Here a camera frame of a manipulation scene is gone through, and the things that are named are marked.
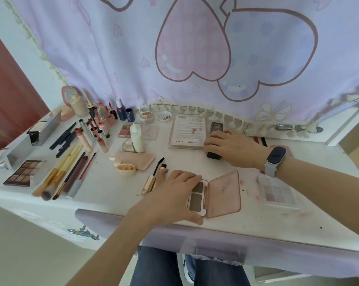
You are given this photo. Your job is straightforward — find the person's left hand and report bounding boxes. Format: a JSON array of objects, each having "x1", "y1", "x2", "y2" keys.
[{"x1": 125, "y1": 169, "x2": 204, "y2": 233}]

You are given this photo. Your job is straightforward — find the person's right hand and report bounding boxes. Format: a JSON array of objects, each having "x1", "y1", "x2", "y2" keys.
[{"x1": 203, "y1": 129, "x2": 272, "y2": 170}]

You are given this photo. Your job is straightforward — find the cream gold tube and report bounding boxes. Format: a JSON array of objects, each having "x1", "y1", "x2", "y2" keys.
[{"x1": 154, "y1": 163, "x2": 168, "y2": 188}]

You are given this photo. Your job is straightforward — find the dark foundation box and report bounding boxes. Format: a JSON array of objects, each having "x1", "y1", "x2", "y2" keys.
[{"x1": 206, "y1": 122, "x2": 225, "y2": 160}]

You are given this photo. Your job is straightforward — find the pink four-pan eyeshadow palette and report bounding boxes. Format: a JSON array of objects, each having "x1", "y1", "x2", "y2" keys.
[{"x1": 185, "y1": 170, "x2": 242, "y2": 219}]

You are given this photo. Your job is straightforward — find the peach foundation tube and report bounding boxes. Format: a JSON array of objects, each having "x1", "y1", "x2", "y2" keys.
[{"x1": 117, "y1": 163, "x2": 137, "y2": 177}]

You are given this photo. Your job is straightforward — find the paper instruction sheet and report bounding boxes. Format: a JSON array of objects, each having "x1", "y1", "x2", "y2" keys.
[{"x1": 168, "y1": 114, "x2": 208, "y2": 150}]

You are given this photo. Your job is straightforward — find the clear eyeshadow compact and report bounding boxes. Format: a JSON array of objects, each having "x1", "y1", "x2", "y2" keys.
[{"x1": 256, "y1": 174, "x2": 302, "y2": 209}]

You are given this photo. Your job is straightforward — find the wooden drawer lilac front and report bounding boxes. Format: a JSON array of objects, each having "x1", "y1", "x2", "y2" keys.
[{"x1": 75, "y1": 209, "x2": 359, "y2": 279}]

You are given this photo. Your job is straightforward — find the gold clear compact cap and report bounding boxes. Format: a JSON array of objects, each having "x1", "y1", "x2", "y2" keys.
[{"x1": 121, "y1": 138, "x2": 137, "y2": 153}]

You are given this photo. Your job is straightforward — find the white oval compact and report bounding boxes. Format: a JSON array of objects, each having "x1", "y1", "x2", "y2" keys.
[{"x1": 129, "y1": 123, "x2": 146, "y2": 154}]

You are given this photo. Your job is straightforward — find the small red blush palette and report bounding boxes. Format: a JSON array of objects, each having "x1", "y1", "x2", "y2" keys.
[{"x1": 117, "y1": 124, "x2": 160, "y2": 141}]

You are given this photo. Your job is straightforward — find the brown lip gloss wand cap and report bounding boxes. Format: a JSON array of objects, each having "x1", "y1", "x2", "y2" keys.
[{"x1": 97, "y1": 129, "x2": 109, "y2": 154}]

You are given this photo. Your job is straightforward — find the round white powder compact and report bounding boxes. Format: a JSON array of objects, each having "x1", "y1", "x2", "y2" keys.
[{"x1": 138, "y1": 111, "x2": 156, "y2": 124}]

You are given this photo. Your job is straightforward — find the navy lipstick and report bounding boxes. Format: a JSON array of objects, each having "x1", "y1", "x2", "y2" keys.
[{"x1": 115, "y1": 99, "x2": 127, "y2": 121}]

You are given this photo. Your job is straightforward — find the yellow handled makeup brush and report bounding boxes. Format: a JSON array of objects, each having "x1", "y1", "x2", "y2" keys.
[{"x1": 32, "y1": 142, "x2": 78, "y2": 197}]

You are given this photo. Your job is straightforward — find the black foundation bottle cap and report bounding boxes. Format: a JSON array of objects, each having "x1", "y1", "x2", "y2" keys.
[{"x1": 81, "y1": 88, "x2": 96, "y2": 116}]

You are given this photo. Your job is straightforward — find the black eyeliner pencils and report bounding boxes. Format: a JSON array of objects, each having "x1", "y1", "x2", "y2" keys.
[{"x1": 49, "y1": 122, "x2": 77, "y2": 151}]

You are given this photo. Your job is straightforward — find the beige foundation bottle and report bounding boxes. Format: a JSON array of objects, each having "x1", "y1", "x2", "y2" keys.
[{"x1": 69, "y1": 93, "x2": 89, "y2": 118}]

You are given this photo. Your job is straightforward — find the pink cushion compact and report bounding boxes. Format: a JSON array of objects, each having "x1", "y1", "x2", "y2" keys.
[{"x1": 49, "y1": 85, "x2": 83, "y2": 119}]

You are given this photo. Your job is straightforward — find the dark grey palette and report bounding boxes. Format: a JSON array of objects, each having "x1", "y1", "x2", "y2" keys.
[{"x1": 26, "y1": 110, "x2": 62, "y2": 146}]

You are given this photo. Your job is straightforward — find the orange brown eyeshadow palette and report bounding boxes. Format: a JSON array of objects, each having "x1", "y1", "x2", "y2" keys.
[{"x1": 3, "y1": 160, "x2": 47, "y2": 187}]

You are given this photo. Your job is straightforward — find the silver square palette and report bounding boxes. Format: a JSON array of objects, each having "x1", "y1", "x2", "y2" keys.
[{"x1": 0, "y1": 133, "x2": 34, "y2": 171}]

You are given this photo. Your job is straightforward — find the person's right forearm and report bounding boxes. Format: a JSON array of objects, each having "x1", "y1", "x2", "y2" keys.
[{"x1": 276, "y1": 157, "x2": 359, "y2": 245}]

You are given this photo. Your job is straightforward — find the person's left forearm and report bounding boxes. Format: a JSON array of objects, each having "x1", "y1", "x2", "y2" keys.
[{"x1": 65, "y1": 205, "x2": 156, "y2": 286}]

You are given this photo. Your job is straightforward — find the person's blue jeans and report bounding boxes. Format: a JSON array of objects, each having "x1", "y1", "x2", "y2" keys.
[{"x1": 129, "y1": 245, "x2": 251, "y2": 286}]

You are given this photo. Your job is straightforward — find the white smartwatch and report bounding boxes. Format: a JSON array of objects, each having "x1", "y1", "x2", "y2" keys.
[{"x1": 263, "y1": 145, "x2": 288, "y2": 178}]

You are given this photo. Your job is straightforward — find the white table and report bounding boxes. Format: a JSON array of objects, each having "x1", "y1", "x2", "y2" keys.
[{"x1": 0, "y1": 101, "x2": 359, "y2": 257}]

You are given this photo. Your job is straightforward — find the lilac cartoon cloth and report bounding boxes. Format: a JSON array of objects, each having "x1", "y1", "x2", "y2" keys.
[{"x1": 6, "y1": 0, "x2": 359, "y2": 137}]

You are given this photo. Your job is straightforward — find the brown wooden door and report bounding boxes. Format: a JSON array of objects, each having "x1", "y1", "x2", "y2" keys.
[{"x1": 0, "y1": 23, "x2": 50, "y2": 160}]

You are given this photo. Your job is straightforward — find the metal cabinet handle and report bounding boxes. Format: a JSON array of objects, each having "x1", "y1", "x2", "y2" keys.
[{"x1": 75, "y1": 224, "x2": 100, "y2": 241}]

